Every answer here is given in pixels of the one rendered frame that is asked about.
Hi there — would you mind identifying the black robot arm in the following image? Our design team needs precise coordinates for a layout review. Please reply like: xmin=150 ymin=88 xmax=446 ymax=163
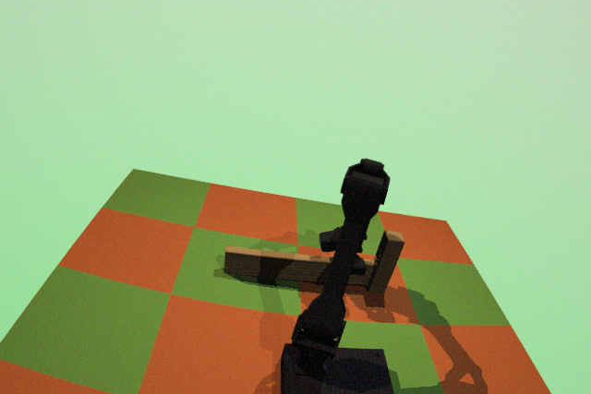
xmin=291 ymin=158 xmax=391 ymax=376

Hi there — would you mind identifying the brown wooden post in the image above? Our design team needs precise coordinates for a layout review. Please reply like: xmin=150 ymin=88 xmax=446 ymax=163
xmin=367 ymin=230 xmax=405 ymax=293

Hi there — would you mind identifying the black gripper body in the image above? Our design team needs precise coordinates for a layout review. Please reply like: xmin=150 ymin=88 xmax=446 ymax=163
xmin=333 ymin=227 xmax=368 ymax=275

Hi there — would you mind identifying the brown wooden side rail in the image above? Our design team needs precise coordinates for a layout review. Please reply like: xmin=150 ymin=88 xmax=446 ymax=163
xmin=224 ymin=245 xmax=377 ymax=285

